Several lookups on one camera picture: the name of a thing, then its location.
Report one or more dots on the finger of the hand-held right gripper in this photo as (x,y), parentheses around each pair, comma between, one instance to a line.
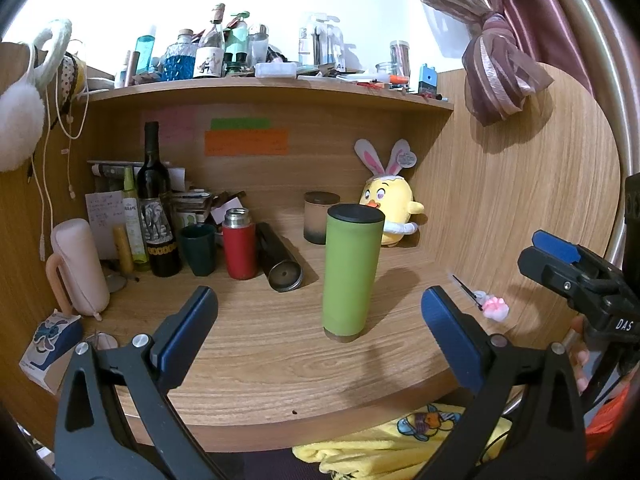
(542,269)
(557,246)

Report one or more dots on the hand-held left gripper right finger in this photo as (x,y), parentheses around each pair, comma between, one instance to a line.
(449,331)

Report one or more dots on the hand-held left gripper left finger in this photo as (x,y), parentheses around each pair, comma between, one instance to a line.
(186,324)

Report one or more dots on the green cup with black lid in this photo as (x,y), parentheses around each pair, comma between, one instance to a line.
(350,270)

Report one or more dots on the brown lidded cup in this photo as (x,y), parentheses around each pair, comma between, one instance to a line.
(317,220)

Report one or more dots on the clear glass cup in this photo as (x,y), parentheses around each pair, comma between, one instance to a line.
(259,45)

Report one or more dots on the person's right hand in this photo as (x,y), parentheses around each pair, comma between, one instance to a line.
(582,367)

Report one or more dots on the black pen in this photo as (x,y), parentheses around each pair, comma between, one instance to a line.
(467,291)

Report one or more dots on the pink cat paw toy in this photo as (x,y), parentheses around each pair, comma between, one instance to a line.
(495,307)

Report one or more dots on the dark green mug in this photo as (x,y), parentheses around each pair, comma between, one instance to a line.
(199,250)

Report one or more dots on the red thermos flask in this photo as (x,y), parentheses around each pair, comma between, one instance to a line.
(240,250)

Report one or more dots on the yellow tube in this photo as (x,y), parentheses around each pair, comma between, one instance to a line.
(123,250)

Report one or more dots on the orange cloth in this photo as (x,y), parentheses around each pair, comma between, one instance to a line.
(612,420)

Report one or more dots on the black tumbler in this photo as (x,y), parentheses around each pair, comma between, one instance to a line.
(277,260)

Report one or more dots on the dark wine bottle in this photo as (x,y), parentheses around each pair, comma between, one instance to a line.
(157,210)

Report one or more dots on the stack of books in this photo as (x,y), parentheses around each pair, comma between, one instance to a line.
(200,205)

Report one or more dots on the light green spray bottle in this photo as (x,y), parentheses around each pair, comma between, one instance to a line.
(131,215)

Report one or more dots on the white notepad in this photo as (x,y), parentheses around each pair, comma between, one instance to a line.
(102,215)

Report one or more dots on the yellow cartoon blanket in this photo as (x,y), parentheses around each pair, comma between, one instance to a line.
(370,445)

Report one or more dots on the blue cartoon tissue box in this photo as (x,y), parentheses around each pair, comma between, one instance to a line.
(47,347)

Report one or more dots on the yellow chick plush toy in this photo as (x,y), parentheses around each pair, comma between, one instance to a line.
(387,195)

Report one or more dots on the rolled printed paper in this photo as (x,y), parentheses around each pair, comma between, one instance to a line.
(112,169)

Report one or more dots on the orange sticky note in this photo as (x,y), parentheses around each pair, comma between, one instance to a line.
(247,142)

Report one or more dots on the mauve striped curtain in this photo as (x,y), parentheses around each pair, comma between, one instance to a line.
(495,60)

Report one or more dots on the pink sticky note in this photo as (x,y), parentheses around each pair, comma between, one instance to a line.
(175,122)

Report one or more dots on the green sticky note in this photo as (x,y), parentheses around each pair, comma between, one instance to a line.
(240,123)

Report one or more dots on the blue small box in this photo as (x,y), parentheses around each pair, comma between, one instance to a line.
(427,80)

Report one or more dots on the clear jar with pens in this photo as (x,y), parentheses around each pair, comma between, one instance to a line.
(400,57)

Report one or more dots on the small glass jar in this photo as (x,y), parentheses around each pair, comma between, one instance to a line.
(384,71)

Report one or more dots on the blue faceted glass bottle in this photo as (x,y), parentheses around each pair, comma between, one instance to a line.
(179,62)

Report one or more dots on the clear bottle with white label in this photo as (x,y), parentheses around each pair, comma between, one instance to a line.
(210,57)

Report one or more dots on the white fluffy earmuffs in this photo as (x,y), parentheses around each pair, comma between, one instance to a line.
(17,115)

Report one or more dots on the white plastic box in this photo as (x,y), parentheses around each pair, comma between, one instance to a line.
(275,70)

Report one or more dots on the polka dot headband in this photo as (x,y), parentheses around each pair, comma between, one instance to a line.
(75,77)

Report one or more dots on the teal tall bottle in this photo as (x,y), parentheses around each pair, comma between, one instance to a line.
(147,52)

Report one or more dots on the mint green bottle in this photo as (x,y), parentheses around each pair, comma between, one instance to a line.
(237,42)

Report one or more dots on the white pump bottles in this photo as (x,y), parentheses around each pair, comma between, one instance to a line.
(320,40)

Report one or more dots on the silver metal rail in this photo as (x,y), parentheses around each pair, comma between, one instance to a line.
(600,35)

